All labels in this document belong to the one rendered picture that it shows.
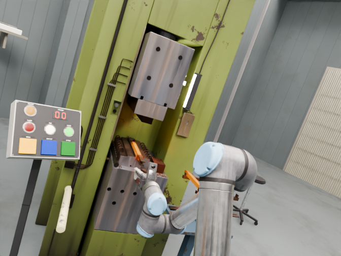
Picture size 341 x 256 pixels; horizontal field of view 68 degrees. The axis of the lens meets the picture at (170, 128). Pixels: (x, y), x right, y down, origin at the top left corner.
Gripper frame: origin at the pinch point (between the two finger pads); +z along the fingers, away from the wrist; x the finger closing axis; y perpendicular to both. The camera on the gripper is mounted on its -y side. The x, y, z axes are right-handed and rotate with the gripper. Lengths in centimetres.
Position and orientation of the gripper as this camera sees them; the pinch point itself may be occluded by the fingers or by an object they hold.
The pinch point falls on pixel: (144, 169)
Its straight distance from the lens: 151.2
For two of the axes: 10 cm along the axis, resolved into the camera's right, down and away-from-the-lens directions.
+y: -3.2, 9.3, 1.6
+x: 9.1, 2.5, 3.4
